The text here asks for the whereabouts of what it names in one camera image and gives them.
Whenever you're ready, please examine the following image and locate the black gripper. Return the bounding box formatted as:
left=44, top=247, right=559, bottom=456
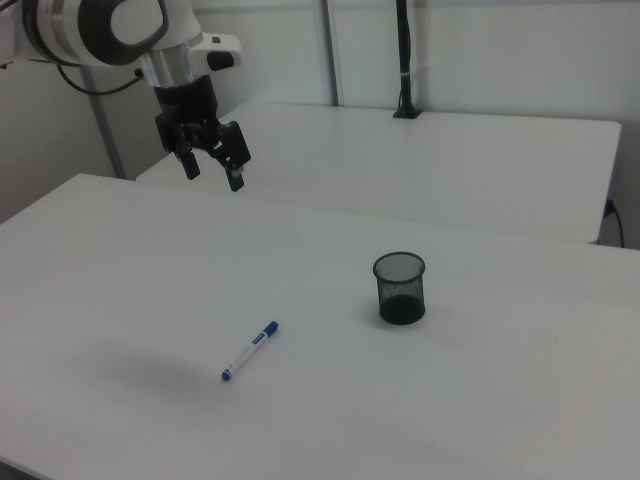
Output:
left=152, top=74, right=253, bottom=193

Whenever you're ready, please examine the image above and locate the blue capped white marker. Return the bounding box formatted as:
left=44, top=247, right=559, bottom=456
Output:
left=220, top=320, right=280, bottom=383

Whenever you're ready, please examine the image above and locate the white side table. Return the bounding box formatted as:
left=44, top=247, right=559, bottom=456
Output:
left=135, top=101, right=623, bottom=246

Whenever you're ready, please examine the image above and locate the black clamp-mounted pole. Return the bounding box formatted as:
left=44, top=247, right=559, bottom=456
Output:
left=392, top=0, right=422, bottom=120

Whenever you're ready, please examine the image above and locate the black mesh pen cup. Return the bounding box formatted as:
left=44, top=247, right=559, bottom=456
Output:
left=371, top=251, right=427, bottom=326

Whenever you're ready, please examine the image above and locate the grey partition corner post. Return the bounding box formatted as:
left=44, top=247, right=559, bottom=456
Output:
left=79, top=64, right=127, bottom=180

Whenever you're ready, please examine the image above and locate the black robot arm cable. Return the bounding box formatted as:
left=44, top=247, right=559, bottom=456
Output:
left=55, top=63, right=146, bottom=97

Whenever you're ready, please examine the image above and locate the grey partition frame post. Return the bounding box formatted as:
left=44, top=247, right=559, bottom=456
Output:
left=319, top=0, right=346, bottom=107

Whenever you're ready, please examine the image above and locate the black wall cable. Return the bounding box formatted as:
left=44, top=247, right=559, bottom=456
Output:
left=604, top=198, right=626, bottom=249

